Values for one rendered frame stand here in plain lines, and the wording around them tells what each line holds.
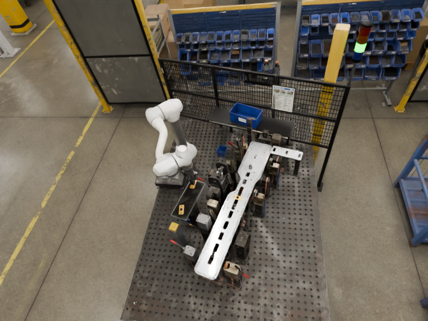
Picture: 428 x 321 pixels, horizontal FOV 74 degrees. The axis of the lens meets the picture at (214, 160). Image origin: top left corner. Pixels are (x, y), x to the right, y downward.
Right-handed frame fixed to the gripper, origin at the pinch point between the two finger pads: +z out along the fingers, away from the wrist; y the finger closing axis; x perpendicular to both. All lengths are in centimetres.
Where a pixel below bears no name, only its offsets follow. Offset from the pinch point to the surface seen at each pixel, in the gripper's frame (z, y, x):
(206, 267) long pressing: 26, 24, -57
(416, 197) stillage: 109, 216, 90
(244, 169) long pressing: 26, 35, 37
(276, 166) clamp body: 21, 64, 42
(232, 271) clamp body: 20, 45, -57
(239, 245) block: 23, 45, -37
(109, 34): -12, -180, 204
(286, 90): -16, 64, 104
